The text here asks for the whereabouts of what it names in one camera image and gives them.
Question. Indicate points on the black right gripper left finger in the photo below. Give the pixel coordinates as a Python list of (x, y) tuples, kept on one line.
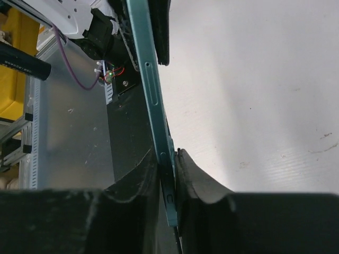
[(120, 219)]

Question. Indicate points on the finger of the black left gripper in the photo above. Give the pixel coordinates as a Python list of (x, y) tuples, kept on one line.
[(159, 16), (121, 15)]

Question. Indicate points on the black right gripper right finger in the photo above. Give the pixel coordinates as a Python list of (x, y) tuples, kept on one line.
[(215, 219)]

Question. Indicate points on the black smartphone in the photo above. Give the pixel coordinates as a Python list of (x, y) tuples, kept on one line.
[(139, 15)]

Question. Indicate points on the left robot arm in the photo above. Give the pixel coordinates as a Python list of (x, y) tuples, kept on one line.
[(101, 29)]

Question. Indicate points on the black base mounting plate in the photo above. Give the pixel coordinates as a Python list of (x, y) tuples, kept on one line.
[(128, 120)]

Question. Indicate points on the yellow bin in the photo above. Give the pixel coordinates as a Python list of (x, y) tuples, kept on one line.
[(23, 35)]

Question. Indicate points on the left white cable duct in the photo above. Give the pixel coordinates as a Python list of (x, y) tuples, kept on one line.
[(107, 86)]

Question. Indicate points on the aluminium extrusion rail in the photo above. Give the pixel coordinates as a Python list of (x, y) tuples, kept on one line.
[(17, 144)]

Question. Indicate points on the black foam roller handle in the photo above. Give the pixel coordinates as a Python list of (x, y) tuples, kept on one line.
[(20, 61)]

